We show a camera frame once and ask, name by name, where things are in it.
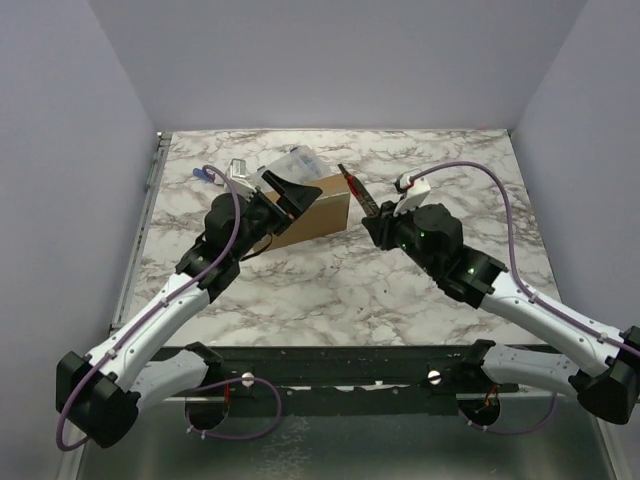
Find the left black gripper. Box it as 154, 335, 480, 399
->
234, 171, 323, 261

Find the brown cardboard express box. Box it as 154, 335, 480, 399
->
268, 174, 351, 250

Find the red black utility knife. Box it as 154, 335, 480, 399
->
338, 163, 380, 217

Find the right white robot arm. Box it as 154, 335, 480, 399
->
362, 201, 639, 425

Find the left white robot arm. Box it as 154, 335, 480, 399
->
55, 171, 323, 451

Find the clear plastic organizer box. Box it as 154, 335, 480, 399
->
249, 146, 332, 192

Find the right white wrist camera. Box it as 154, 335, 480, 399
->
393, 171, 431, 217

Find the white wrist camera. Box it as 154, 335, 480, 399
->
226, 158, 254, 198
393, 171, 431, 217

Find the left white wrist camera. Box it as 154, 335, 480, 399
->
226, 158, 254, 198

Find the blue handled screwdriver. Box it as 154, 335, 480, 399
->
192, 165, 217, 183

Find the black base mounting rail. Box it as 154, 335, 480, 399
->
102, 342, 521, 419

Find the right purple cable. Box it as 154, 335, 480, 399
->
409, 160, 640, 435

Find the purple cable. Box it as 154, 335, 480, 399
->
409, 160, 640, 435
55, 164, 282, 451

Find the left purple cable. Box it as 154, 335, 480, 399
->
55, 164, 282, 451

